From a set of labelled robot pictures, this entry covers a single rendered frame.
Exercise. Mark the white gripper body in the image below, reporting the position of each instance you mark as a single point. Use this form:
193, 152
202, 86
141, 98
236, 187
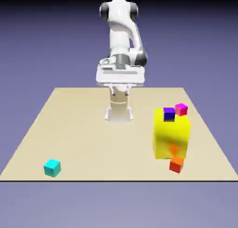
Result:
120, 75

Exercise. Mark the small cyan cube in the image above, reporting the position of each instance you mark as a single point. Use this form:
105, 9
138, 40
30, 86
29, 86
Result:
52, 167

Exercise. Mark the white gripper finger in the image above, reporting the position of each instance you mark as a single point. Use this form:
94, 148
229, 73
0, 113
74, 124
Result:
126, 90
112, 90

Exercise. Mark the small orange cube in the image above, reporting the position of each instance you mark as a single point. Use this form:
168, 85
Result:
176, 164

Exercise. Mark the large yellow box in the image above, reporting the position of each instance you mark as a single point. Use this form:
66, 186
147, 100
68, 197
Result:
171, 136

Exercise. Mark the small purple cube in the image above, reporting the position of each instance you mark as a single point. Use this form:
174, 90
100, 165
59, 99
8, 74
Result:
169, 114

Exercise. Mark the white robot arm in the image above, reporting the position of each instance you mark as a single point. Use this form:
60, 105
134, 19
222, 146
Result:
119, 38

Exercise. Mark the small pink cube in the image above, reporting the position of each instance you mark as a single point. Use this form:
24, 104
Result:
181, 109

